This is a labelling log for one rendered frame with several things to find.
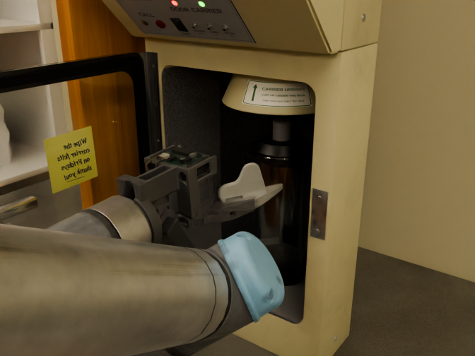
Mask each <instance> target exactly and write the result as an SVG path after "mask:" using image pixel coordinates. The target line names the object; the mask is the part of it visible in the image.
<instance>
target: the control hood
mask: <svg viewBox="0 0 475 356"><path fill-rule="evenodd" d="M102 1H103V3H104V4H105V5H106V6H107V7H108V8H109V9H110V10H111V12H112V13H113V14H114V15H115V16H116V17H117V19H118V20H119V21H120V22H121V23H122V25H123V26H124V27H125V28H126V29H127V30H128V31H129V32H130V33H131V35H134V37H149V38H157V39H165V40H179V41H188V42H203V43H211V44H218V45H233V46H241V47H256V48H264V49H279V50H287V51H295V52H309V53H318V54H335V53H338V51H339V50H341V35H342V25H343V14H344V0H231V1H232V3H233V4H234V6H235V8H236V9H237V12H238V13H239V14H240V16H241V18H242V19H243V21H244V23H245V25H246V26H247V28H248V30H249V31H250V33H251V35H252V36H253V38H254V40H255V42H256V43H249V42H233V41H224V40H208V39H200V38H191V37H175V36H167V35H152V34H143V33H142V32H141V30H140V29H139V28H138V27H137V25H136V24H135V23H134V22H133V20H132V19H131V18H130V17H129V16H128V15H127V13H126V12H125V11H124V10H123V8H122V7H121V6H120V5H119V4H118V3H117V2H116V1H115V0H102Z"/></svg>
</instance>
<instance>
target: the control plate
mask: <svg viewBox="0 0 475 356"><path fill-rule="evenodd" d="M115 1H116V2H117V3H118V4H119V5H120V6H121V7H122V8H123V10H124V11H125V12H126V13H127V15H128V16H129V17H130V18H131V19H132V20H133V22H134V23H135V24H136V25H137V27H138V28H139V29H140V30H141V32H142V33H143V34H152V35H167V36H175V37H191V38H200V39H208V40H224V41H233V42H249V43H256V42H255V40H254V38H253V36H252V35H251V33H250V31H249V30H248V28H247V26H246V25H245V23H244V21H243V19H242V18H241V16H240V14H239V13H238V11H237V9H236V8H235V6H234V4H233V3H232V1H231V0H176V1H177V2H178V4H179V5H178V6H174V5H173V4H172V3H171V0H115ZM198 1H203V2H204V3H205V4H206V7H201V6H200V5H198ZM170 18H179V19H180V20H181V21H182V23H183V25H184V26H185V27H186V29H187V30H188V31H189V32H182V31H179V30H178V29H177V28H176V27H175V25H174V24H173V22H172V21H171V20H170ZM141 20H145V21H146V22H147V23H148V25H144V24H143V23H142V22H141ZM157 20H161V21H163V22H164V24H165V25H166V26H165V28H159V27H158V26H157V25H156V21H157ZM193 22H194V23H197V25H198V26H199V27H198V28H195V29H194V28H192V26H193V25H192V23H193ZM208 23H210V24H212V26H213V29H210V30H208V29H207V27H208V26H207V25H206V24H208ZM224 24H225V25H228V27H229V28H230V29H229V30H226V31H224V30H223V26H222V25H224Z"/></svg>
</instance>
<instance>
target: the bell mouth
mask: <svg viewBox="0 0 475 356"><path fill-rule="evenodd" d="M222 101H223V103H224V104H225V105H226V106H228V107H230V108H232V109H236V110H239V111H242V112H249V113H254V114H267V115H304V114H315V104H316V97H315V92H314V90H313V89H312V88H311V87H310V86H309V85H308V84H307V83H303V82H297V81H287V80H281V79H275V78H265V77H259V76H249V75H243V74H237V73H234V74H233V76H232V78H231V80H230V82H229V85H228V87H227V90H226V92H225V94H224V96H223V99H222Z"/></svg>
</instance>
